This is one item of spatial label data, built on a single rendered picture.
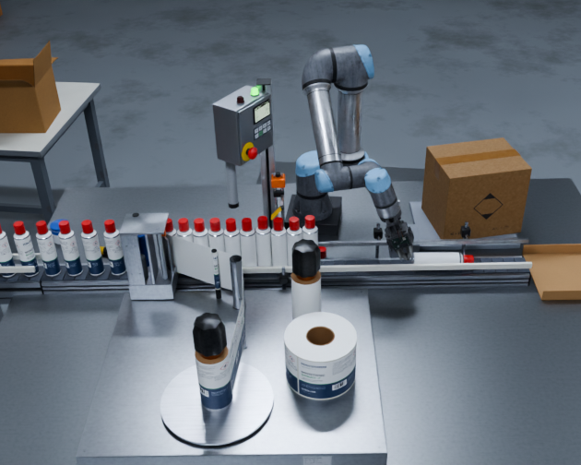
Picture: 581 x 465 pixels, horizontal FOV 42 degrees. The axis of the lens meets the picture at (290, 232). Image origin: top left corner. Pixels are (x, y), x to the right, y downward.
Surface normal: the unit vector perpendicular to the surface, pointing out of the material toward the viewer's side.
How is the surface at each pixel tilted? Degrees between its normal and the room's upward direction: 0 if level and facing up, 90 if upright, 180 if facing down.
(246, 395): 0
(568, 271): 0
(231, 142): 90
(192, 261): 90
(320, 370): 90
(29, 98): 90
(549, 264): 0
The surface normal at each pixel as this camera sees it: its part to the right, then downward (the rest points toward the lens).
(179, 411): -0.03, -0.82
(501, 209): 0.18, 0.55
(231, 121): -0.58, 0.48
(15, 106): -0.05, 0.56
